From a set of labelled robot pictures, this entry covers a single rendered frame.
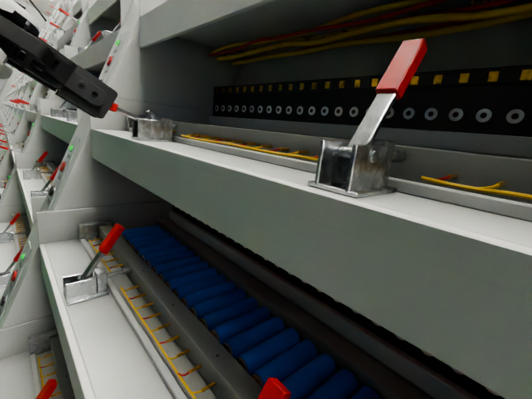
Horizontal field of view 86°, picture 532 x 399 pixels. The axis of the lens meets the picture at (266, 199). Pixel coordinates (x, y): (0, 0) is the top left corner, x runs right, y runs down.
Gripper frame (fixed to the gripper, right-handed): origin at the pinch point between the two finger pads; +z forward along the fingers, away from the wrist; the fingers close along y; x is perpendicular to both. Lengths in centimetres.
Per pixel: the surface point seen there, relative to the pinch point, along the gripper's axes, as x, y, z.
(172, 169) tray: -3.1, 11.7, 6.0
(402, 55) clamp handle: 7.0, 26.6, 6.6
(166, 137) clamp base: 0.7, 0.9, 8.6
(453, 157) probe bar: 3.9, 29.4, 10.9
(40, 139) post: -9, -88, 9
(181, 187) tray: -4.0, 13.3, 6.6
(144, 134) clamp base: -0.5, 1.0, 6.2
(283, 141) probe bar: 3.4, 16.8, 10.8
